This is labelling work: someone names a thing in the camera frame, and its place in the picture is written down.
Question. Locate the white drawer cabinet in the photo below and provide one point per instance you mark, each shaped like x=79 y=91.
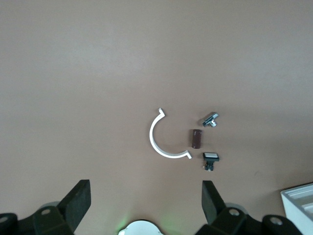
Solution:
x=293 y=220

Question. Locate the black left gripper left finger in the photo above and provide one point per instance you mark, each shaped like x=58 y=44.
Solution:
x=75 y=204

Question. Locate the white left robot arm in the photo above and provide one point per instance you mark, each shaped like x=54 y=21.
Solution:
x=141 y=227

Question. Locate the brown rectangular block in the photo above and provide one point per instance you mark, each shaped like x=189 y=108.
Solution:
x=195 y=139

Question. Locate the silver metal fitting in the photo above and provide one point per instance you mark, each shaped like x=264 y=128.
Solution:
x=209 y=119

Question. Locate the black rectangular white-faced button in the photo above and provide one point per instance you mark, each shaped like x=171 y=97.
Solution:
x=211 y=156

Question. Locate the white semicircular clamp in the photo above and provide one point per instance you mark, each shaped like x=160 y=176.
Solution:
x=152 y=135

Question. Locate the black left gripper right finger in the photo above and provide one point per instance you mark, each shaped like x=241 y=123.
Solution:
x=210 y=204

